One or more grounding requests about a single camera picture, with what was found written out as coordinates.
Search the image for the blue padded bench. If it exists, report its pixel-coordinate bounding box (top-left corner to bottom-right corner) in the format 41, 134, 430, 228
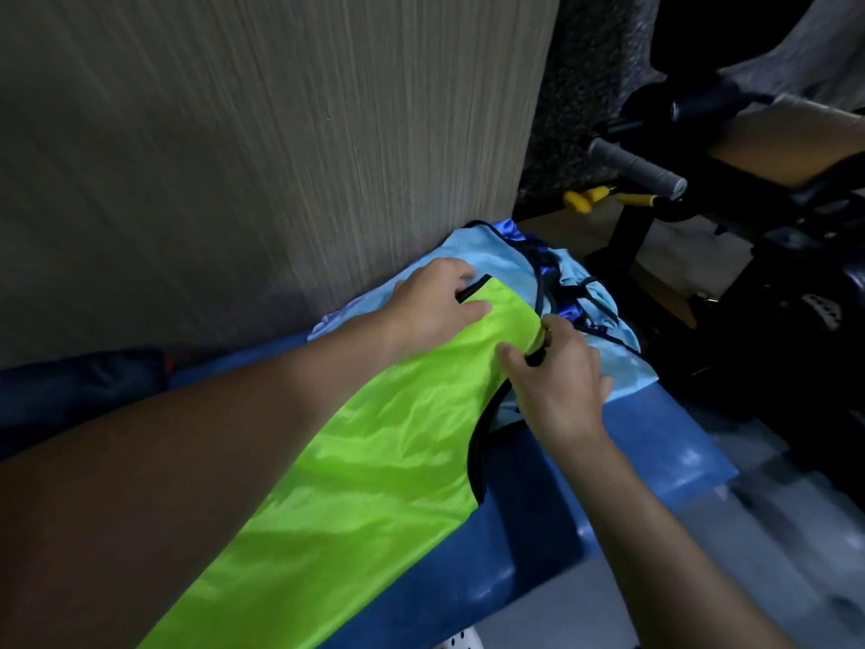
169, 331, 739, 649

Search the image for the tan seat pad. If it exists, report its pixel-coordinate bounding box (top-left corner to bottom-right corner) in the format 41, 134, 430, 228
703, 94, 865, 191

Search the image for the person's right forearm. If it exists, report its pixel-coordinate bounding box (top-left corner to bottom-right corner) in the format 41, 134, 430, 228
551, 425, 801, 649

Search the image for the person's right hand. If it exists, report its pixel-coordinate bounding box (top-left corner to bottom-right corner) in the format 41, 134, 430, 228
496, 314, 614, 457

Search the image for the person's left hand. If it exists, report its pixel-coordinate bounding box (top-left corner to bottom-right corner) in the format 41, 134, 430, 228
384, 258, 493, 360

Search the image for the dark navy cushion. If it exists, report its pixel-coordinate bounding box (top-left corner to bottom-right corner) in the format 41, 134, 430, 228
0, 349, 168, 460

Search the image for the dark blue mesh vest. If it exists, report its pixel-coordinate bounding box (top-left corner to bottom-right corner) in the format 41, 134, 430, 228
490, 219, 641, 353

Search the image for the yellow adjustment pin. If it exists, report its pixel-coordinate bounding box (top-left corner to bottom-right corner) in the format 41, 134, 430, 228
563, 185, 660, 215

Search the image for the black exercise machine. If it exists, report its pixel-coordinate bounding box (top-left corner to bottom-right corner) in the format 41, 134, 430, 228
514, 74, 865, 511

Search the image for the white perforated object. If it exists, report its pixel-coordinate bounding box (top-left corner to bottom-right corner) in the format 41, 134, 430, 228
432, 626, 485, 649

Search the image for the light blue mesh vest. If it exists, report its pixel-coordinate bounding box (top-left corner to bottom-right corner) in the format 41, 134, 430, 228
307, 223, 660, 433

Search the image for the person's left forearm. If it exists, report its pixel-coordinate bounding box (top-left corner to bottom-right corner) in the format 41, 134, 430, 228
0, 309, 406, 649

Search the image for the grey handle grip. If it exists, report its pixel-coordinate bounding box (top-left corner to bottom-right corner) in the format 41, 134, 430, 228
587, 137, 689, 201

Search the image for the neon green mesh vest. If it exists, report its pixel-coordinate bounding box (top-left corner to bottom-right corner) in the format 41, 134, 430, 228
138, 275, 547, 649

